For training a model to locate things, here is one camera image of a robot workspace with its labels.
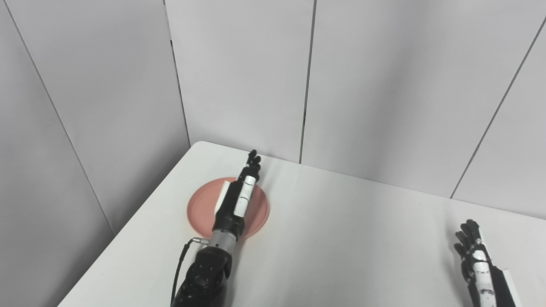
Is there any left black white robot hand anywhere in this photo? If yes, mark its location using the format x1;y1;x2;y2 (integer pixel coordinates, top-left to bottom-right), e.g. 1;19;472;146
212;149;262;240

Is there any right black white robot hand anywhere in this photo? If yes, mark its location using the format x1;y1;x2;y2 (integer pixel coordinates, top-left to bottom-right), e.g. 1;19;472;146
453;219;522;307

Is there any pink round plate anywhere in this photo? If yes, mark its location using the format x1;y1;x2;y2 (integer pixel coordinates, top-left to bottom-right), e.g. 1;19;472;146
186;177;270;240

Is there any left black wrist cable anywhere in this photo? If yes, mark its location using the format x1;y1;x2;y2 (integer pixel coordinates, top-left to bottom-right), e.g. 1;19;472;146
170;237;209;307

